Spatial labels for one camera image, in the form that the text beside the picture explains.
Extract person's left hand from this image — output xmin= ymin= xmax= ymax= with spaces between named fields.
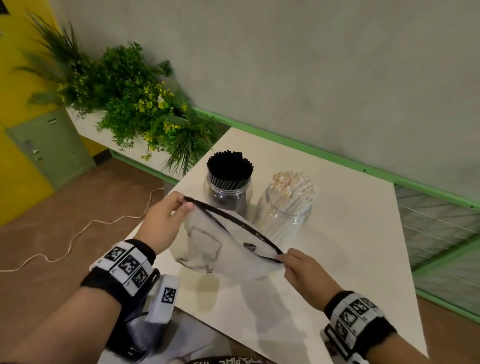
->
xmin=134 ymin=191 xmax=194 ymax=256

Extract person's right hand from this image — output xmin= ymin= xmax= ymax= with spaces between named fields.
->
xmin=276 ymin=247 xmax=344 ymax=312

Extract clear zip pouch black trim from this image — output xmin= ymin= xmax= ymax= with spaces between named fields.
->
xmin=175 ymin=195 xmax=285 ymax=283

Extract person's left forearm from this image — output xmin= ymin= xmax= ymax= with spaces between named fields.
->
xmin=0 ymin=286 xmax=123 ymax=364

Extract person's right forearm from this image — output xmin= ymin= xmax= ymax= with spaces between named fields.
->
xmin=365 ymin=331 xmax=452 ymax=364

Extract clear jar holding white straws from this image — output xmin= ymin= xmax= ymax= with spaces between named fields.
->
xmin=254 ymin=183 xmax=314 ymax=245

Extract clear jar holding black straws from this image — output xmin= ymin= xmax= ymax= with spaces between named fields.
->
xmin=203 ymin=173 xmax=253 ymax=219

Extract bundle of white paper straws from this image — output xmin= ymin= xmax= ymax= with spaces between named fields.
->
xmin=262 ymin=170 xmax=319 ymax=241

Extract bundle of black straws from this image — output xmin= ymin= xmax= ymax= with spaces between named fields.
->
xmin=206 ymin=149 xmax=254 ymax=193

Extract black wristband with marker tiles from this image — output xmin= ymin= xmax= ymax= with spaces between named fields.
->
xmin=80 ymin=238 xmax=162 ymax=307
xmin=320 ymin=290 xmax=398 ymax=364

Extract green leafy plant yellow flowers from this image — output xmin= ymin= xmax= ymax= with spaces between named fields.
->
xmin=57 ymin=42 xmax=226 ymax=178

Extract white planter box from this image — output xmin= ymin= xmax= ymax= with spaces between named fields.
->
xmin=65 ymin=106 xmax=189 ymax=181

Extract green metal cabinet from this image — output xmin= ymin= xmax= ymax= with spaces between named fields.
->
xmin=5 ymin=108 xmax=97 ymax=193

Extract green spiky fern plant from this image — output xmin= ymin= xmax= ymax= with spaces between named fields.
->
xmin=14 ymin=10 xmax=91 ymax=110

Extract white cable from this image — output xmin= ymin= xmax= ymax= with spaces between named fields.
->
xmin=0 ymin=187 xmax=166 ymax=274

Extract green metal rail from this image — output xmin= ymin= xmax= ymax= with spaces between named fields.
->
xmin=190 ymin=106 xmax=480 ymax=211

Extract wire mesh panel green frame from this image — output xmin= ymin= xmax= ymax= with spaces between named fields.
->
xmin=393 ymin=183 xmax=480 ymax=325

